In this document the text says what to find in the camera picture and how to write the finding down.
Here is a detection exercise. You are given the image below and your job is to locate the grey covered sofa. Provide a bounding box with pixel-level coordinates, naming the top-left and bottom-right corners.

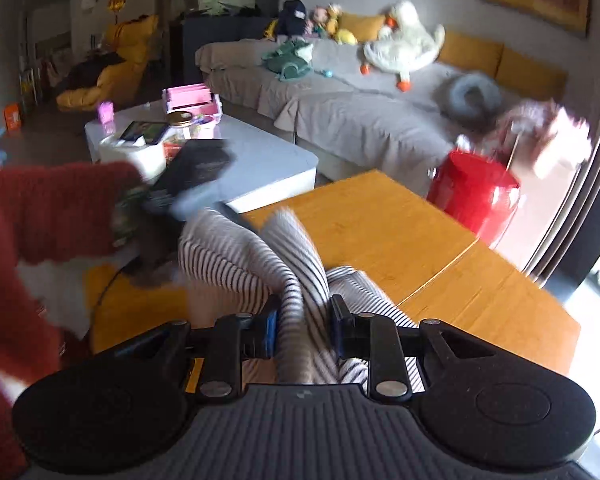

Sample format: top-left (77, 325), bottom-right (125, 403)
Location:
top-left (195, 30), bottom-right (573, 200)

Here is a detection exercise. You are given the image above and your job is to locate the pink storage box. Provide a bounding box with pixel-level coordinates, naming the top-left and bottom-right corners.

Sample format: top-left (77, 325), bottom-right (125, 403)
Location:
top-left (162, 84), bottom-right (224, 129)

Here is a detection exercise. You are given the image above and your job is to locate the white tissue roll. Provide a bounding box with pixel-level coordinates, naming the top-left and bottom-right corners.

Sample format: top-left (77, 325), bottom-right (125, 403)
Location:
top-left (98, 135), bottom-right (166, 182)

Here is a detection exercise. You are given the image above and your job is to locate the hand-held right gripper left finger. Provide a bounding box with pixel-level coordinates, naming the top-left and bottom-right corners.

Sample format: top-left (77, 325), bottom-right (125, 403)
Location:
top-left (105, 294), bottom-right (282, 404)

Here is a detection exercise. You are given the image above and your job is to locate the black white striped garment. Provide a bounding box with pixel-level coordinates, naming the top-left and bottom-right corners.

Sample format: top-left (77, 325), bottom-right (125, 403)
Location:
top-left (177, 207), bottom-right (424, 396)

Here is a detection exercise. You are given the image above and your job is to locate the glossy red stool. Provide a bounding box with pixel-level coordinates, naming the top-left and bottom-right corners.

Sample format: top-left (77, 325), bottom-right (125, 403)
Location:
top-left (426, 151), bottom-right (522, 249)

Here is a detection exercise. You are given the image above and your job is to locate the pink doll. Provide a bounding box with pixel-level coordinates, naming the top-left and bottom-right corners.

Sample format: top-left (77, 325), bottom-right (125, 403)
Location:
top-left (307, 6), bottom-right (331, 37)

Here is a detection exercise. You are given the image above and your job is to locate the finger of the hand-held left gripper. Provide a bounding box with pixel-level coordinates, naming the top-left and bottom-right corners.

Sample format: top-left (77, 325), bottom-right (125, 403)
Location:
top-left (215, 200), bottom-right (264, 235)

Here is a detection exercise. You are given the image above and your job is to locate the white coffee table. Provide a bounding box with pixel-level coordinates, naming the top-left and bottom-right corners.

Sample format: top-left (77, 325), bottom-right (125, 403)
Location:
top-left (84, 105), bottom-right (319, 214)

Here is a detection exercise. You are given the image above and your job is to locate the dark cabinet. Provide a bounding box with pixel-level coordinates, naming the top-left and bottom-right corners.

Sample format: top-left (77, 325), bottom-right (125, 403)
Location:
top-left (170, 12), bottom-right (281, 92)

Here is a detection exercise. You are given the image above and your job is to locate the yellow beanbag chair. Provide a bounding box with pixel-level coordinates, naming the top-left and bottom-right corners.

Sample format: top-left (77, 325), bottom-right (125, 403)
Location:
top-left (56, 14), bottom-right (160, 112)

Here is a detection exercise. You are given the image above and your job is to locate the black tablet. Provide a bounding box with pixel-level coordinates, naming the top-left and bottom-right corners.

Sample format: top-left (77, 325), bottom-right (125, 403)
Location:
top-left (119, 121), bottom-right (171, 145)

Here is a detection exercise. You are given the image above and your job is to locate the grey neck pillow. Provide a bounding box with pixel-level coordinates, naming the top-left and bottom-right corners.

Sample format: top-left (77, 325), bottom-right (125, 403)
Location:
top-left (432, 72), bottom-right (504, 124)

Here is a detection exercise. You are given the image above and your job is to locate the dark sliding door frame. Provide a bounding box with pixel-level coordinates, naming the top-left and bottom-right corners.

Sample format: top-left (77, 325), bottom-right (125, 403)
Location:
top-left (525, 0), bottom-right (600, 288)

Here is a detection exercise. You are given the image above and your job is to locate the green plush cloth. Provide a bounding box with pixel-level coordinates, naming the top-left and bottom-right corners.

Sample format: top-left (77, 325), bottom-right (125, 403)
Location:
top-left (261, 39), bottom-right (315, 83)

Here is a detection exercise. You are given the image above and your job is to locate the pink cup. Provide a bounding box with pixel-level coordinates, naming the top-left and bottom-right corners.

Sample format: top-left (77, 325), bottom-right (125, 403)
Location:
top-left (97, 101), bottom-right (116, 136)

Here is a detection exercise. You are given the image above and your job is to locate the yellow sofa cushion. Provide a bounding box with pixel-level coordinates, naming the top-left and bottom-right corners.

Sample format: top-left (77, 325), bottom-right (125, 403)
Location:
top-left (436, 30), bottom-right (505, 79)
top-left (495, 47), bottom-right (569, 102)

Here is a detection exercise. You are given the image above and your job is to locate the small yellow cushion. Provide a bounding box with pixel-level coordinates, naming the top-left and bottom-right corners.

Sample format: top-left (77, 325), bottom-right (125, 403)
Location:
top-left (337, 11), bottom-right (387, 44)

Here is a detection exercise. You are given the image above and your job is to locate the dark blue backpack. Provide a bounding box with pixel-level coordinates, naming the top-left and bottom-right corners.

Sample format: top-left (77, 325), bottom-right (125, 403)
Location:
top-left (270, 0), bottom-right (309, 41)

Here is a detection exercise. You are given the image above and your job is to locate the person's red white clothing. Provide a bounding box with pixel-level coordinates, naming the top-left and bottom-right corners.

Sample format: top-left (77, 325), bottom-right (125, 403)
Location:
top-left (0, 240), bottom-right (97, 480)

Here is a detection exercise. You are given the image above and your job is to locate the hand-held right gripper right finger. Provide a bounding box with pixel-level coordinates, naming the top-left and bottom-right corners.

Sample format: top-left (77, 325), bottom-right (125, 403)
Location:
top-left (329, 294), bottom-right (487, 404)

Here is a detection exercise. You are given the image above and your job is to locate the white goose plush toy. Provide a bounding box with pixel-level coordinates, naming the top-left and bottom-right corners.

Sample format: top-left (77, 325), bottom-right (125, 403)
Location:
top-left (360, 0), bottom-right (447, 92)

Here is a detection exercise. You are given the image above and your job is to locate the jar with gold lid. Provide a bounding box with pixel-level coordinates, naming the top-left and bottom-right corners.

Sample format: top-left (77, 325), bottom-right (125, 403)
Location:
top-left (167, 110), bottom-right (196, 139)

